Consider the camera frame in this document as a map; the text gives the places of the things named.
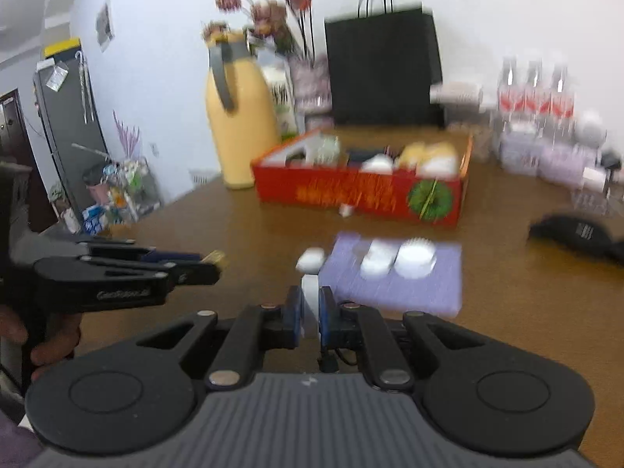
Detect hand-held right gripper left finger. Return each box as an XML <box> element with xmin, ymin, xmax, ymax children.
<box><xmin>136</xmin><ymin>285</ymin><xmax>303</xmax><ymax>392</ymax></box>

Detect black strap case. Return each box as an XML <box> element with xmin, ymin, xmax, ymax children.
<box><xmin>529</xmin><ymin>213</ymin><xmax>624</xmax><ymax>266</ymax></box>

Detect clear plastic storage box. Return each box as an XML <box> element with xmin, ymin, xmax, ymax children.
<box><xmin>497</xmin><ymin>122</ymin><xmax>542</xmax><ymax>174</ymax></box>

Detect grey wall panel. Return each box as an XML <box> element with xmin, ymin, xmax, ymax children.
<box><xmin>95</xmin><ymin>2</ymin><xmax>115</xmax><ymax>53</ymax></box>

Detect white fluffy puff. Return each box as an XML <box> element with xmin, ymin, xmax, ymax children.
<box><xmin>360</xmin><ymin>154</ymin><xmax>395</xmax><ymax>175</ymax></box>

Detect dark door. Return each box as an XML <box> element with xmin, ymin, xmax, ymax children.
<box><xmin>0</xmin><ymin>89</ymin><xmax>35</xmax><ymax>167</ymax></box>

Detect white green carton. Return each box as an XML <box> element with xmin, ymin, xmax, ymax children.
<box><xmin>263</xmin><ymin>66</ymin><xmax>300</xmax><ymax>140</ymax></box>

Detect yellow box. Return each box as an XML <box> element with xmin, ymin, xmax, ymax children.
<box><xmin>43</xmin><ymin>37</ymin><xmax>81</xmax><ymax>59</ymax></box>

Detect dark tall cabinet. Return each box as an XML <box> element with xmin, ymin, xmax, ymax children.
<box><xmin>33</xmin><ymin>49</ymin><xmax>110</xmax><ymax>215</ymax></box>

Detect long white box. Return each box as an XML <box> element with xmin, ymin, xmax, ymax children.
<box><xmin>430</xmin><ymin>82</ymin><xmax>484</xmax><ymax>105</ymax></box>

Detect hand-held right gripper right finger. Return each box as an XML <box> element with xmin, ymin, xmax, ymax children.
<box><xmin>318</xmin><ymin>287</ymin><xmax>488</xmax><ymax>394</ymax></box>

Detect purple plant decoration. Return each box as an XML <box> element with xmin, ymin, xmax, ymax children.
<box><xmin>112</xmin><ymin>110</ymin><xmax>143</xmax><ymax>161</ymax></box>

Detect blue white packets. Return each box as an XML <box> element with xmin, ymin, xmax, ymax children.
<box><xmin>80</xmin><ymin>207</ymin><xmax>110</xmax><ymax>235</ymax></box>

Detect purple cloth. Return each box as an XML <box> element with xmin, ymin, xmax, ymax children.
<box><xmin>318</xmin><ymin>233</ymin><xmax>464</xmax><ymax>317</ymax></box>

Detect small white adapter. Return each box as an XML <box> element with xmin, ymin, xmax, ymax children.
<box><xmin>582</xmin><ymin>166</ymin><xmax>608</xmax><ymax>191</ymax></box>

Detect yellow thermos jug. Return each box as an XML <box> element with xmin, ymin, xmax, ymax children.
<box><xmin>204</xmin><ymin>29</ymin><xmax>284</xmax><ymax>190</ymax></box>

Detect yellow white plush toy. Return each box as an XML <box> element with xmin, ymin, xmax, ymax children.
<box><xmin>397</xmin><ymin>141</ymin><xmax>461</xmax><ymax>179</ymax></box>

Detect person's left hand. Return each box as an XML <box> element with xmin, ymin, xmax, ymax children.
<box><xmin>0</xmin><ymin>305</ymin><xmax>83</xmax><ymax>382</ymax></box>

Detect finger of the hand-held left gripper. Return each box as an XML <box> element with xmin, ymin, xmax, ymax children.
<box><xmin>33</xmin><ymin>256</ymin><xmax>221</xmax><ymax>311</ymax></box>
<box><xmin>73</xmin><ymin>236</ymin><xmax>206</xmax><ymax>266</ymax></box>

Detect pink glass vase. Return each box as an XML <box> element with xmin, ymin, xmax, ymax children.
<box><xmin>290</xmin><ymin>56</ymin><xmax>335</xmax><ymax>130</ymax></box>

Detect metal storage rack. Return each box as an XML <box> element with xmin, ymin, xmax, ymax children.
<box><xmin>73</xmin><ymin>144</ymin><xmax>164</xmax><ymax>235</ymax></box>

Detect red label water bottle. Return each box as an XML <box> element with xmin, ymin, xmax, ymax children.
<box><xmin>523</xmin><ymin>61</ymin><xmax>546</xmax><ymax>118</ymax></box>
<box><xmin>547</xmin><ymin>63</ymin><xmax>575</xmax><ymax>120</ymax></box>
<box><xmin>498</xmin><ymin>56</ymin><xmax>522</xmax><ymax>118</ymax></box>

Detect white round caps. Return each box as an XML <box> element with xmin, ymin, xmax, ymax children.
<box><xmin>360</xmin><ymin>240</ymin><xmax>398</xmax><ymax>281</ymax></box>

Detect navy zip pouch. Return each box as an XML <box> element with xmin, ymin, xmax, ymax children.
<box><xmin>347</xmin><ymin>147</ymin><xmax>391</xmax><ymax>167</ymax></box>

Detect clear plastic bag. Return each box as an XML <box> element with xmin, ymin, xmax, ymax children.
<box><xmin>305</xmin><ymin>135</ymin><xmax>349</xmax><ymax>167</ymax></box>

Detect red cardboard box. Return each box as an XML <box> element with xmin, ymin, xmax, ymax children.
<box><xmin>251</xmin><ymin>129</ymin><xmax>475</xmax><ymax>227</ymax></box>

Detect dried rose bouquet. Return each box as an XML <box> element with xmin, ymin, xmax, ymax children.
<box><xmin>202</xmin><ymin>0</ymin><xmax>313</xmax><ymax>59</ymax></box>

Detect black paper bag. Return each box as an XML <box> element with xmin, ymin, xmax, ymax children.
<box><xmin>324</xmin><ymin>0</ymin><xmax>445</xmax><ymax>128</ymax></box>

